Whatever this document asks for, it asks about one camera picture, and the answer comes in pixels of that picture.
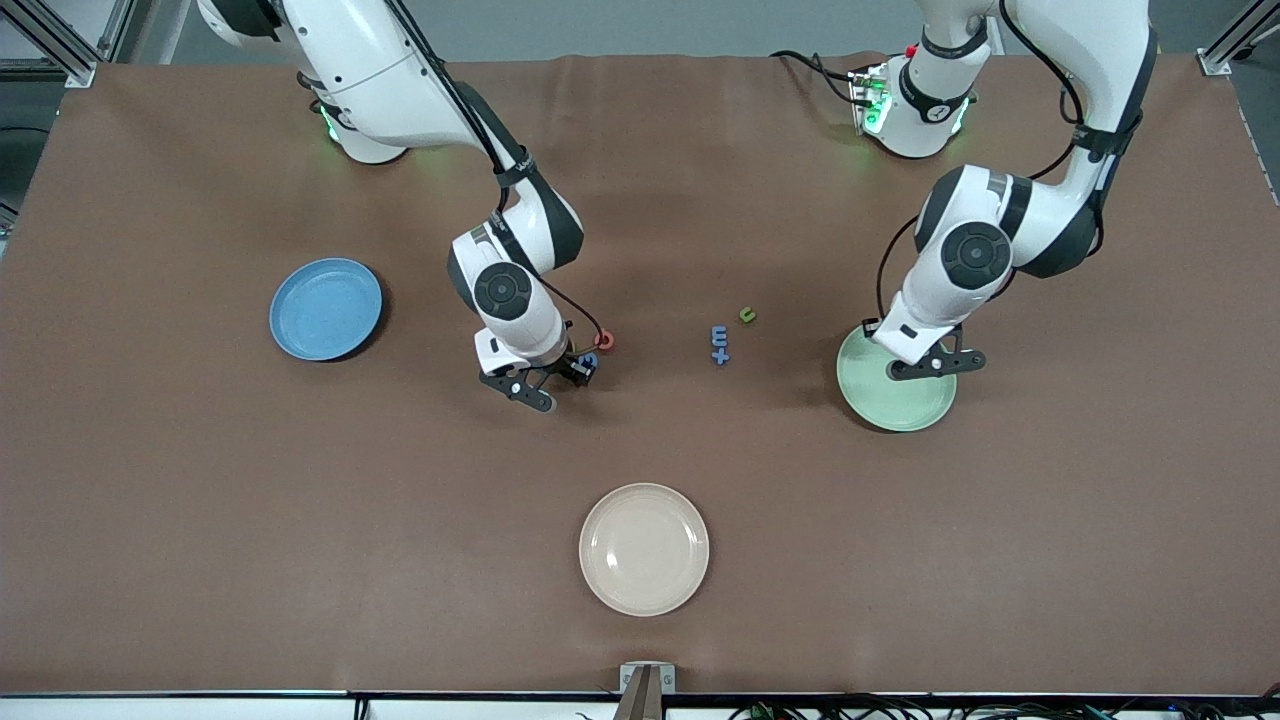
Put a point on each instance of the grey metal camera bracket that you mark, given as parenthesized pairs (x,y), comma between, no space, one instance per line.
(630,680)

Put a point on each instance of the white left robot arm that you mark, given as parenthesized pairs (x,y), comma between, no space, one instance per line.
(1090,60)

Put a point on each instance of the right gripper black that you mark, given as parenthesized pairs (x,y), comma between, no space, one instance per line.
(566,363)

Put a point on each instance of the green round plate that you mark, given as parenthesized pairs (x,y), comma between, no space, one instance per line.
(890,405)

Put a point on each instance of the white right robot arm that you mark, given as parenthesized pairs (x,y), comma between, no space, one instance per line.
(370,60)

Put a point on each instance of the base connector box green light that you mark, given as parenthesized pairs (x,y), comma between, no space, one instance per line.
(870,100)

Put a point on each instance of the blue round plate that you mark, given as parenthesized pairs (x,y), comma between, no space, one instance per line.
(325,310)

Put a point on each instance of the brown table mat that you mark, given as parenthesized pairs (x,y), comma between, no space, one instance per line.
(400,500)

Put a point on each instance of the beige round plate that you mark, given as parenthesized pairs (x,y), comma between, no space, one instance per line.
(645,550)

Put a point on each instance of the red foam letter G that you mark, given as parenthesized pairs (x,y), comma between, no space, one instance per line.
(597,340)

